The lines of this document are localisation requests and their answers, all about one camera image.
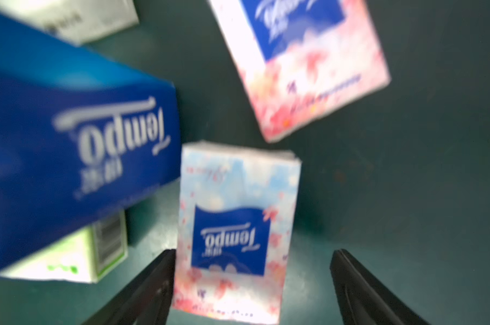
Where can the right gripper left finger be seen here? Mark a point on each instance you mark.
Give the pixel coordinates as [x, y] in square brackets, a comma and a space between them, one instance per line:
[146, 299]

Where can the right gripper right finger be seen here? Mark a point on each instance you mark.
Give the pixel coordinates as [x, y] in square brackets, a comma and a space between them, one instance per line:
[362, 298]

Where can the pink tempo pack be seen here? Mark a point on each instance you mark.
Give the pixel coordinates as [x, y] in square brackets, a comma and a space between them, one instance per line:
[236, 213]
[301, 60]

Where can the green tissue pack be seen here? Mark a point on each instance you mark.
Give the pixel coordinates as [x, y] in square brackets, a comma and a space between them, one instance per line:
[74, 21]
[85, 256]

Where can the dark blue Tempo pack upright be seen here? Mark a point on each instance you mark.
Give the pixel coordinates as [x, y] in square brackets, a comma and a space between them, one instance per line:
[81, 138]

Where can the green tissue pack far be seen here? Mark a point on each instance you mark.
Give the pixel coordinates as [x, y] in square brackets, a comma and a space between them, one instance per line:
[74, 21]

